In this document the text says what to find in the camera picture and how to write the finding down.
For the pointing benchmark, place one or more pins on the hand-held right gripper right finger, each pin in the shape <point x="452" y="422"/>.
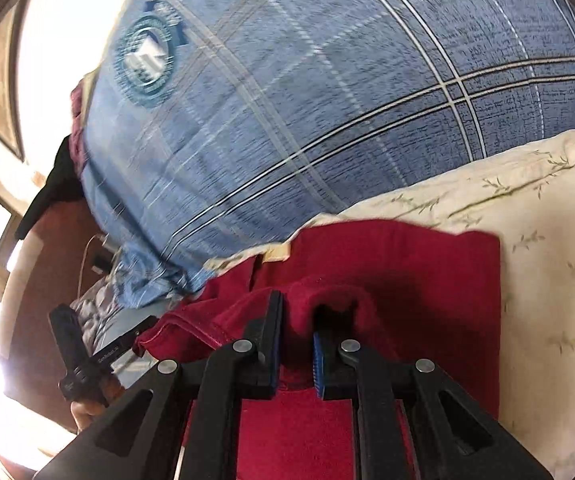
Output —
<point x="323" y="360"/>

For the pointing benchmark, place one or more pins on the light patterned cloth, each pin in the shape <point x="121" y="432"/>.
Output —
<point x="92" y="305"/>

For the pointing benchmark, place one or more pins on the red sweater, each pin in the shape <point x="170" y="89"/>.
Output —
<point x="417" y="285"/>

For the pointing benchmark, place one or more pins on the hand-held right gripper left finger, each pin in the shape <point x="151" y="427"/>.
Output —
<point x="267" y="350"/>

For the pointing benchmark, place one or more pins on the person's left hand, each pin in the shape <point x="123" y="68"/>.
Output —
<point x="87" y="412"/>

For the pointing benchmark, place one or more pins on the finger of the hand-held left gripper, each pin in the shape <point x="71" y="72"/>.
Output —
<point x="135" y="332"/>

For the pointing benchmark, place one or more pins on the dark hanging cloth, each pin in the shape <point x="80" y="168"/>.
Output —
<point x="47" y="190"/>

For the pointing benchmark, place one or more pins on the cream floral sheet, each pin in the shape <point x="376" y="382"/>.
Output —
<point x="542" y="260"/>

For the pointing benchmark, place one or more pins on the maroon cloth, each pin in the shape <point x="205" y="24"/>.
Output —
<point x="79" y="125"/>

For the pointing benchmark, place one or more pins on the blue plaid quilt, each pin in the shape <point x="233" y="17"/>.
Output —
<point x="317" y="110"/>

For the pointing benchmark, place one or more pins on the brown headboard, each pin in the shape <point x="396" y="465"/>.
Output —
<point x="42" y="270"/>

